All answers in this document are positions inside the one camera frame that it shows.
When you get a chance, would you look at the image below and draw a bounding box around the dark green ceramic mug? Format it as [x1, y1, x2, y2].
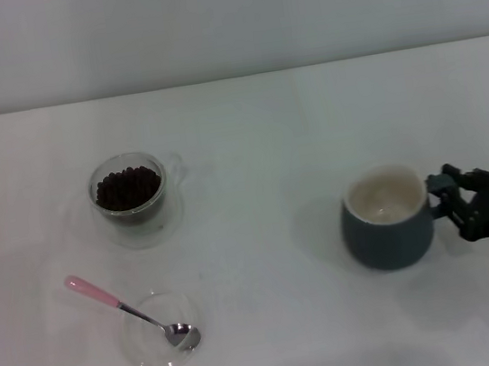
[332, 159, 448, 278]

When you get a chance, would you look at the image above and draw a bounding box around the pink-handled metal spoon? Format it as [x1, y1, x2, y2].
[62, 258, 204, 366]

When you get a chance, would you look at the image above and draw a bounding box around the coffee bean heap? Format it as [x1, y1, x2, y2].
[91, 161, 166, 219]

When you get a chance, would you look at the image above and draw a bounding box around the double-wall glass cup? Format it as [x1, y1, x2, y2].
[83, 144, 196, 233]

